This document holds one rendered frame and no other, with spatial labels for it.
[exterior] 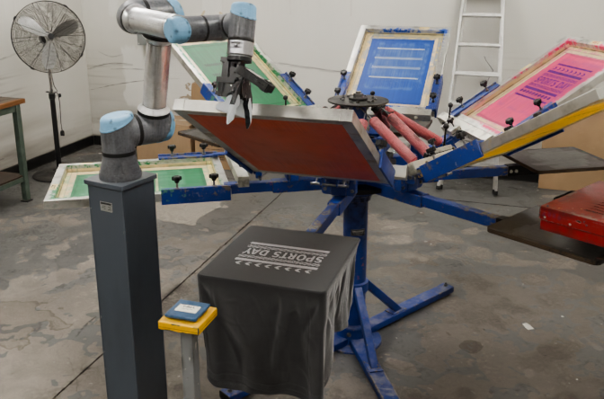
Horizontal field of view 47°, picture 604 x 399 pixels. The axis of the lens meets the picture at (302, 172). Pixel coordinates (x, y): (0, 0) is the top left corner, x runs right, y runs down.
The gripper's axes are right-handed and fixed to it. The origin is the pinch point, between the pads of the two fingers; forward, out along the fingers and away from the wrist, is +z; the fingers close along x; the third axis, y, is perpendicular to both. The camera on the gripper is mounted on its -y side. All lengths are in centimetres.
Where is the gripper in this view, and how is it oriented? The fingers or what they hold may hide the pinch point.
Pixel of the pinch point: (240, 128)
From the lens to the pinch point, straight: 200.2
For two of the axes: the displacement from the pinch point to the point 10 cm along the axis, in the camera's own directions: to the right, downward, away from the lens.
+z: -0.9, 10.0, 0.1
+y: -9.5, -0.9, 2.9
